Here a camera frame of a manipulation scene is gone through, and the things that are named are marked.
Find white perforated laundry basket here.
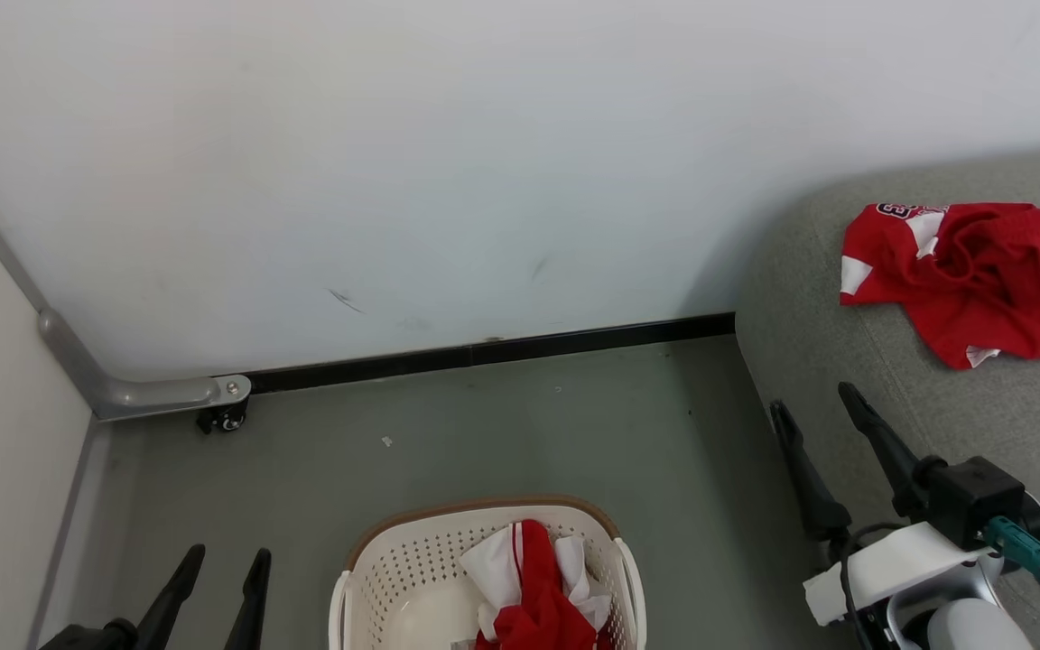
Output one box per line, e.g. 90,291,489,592
329,496,648,650

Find black baseboard strip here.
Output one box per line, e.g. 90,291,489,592
245,311,737,395

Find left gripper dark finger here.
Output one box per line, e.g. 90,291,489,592
225,548,272,650
107,544,206,650

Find black caster wheel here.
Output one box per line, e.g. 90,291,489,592
196,404,250,435

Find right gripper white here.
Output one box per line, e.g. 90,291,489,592
770,382,995,626

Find grey fabric sofa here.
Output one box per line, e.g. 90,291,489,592
735,144,1040,650

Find teal plug with black cable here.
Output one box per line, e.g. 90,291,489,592
980,516,1040,627

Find red shorts with number 23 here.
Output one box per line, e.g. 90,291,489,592
840,202,1040,370

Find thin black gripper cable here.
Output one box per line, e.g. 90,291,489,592
840,522,909,650

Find grey metal partition foot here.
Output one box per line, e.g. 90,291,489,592
38,307,252,422

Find red white jersey black letters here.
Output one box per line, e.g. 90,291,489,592
460,519,613,650

